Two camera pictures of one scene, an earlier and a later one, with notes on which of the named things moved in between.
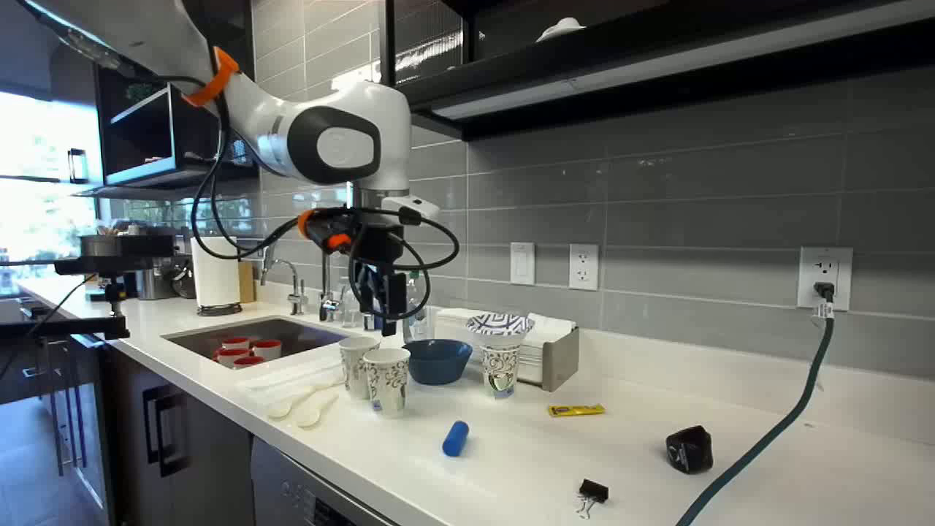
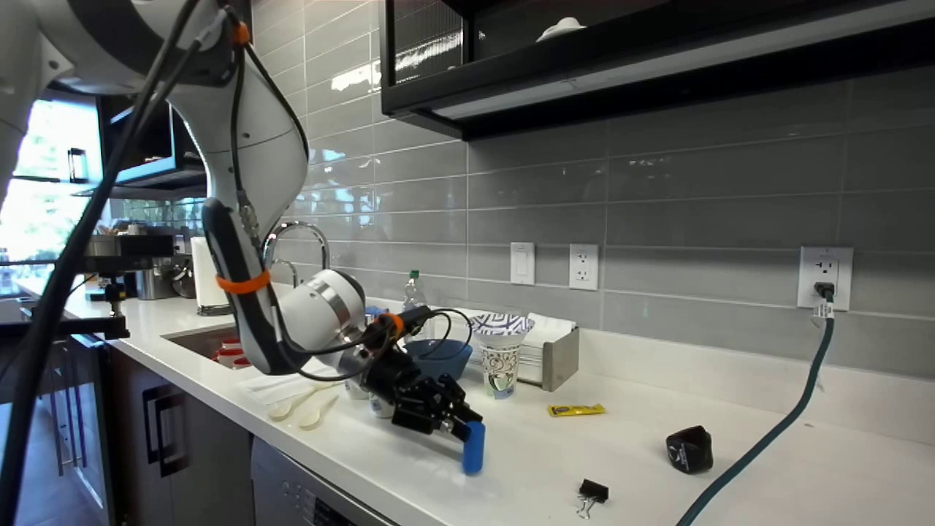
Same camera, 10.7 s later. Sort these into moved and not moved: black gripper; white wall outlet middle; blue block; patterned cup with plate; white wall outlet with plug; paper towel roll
Moved: blue block; black gripper
Not moved: paper towel roll; patterned cup with plate; white wall outlet middle; white wall outlet with plug
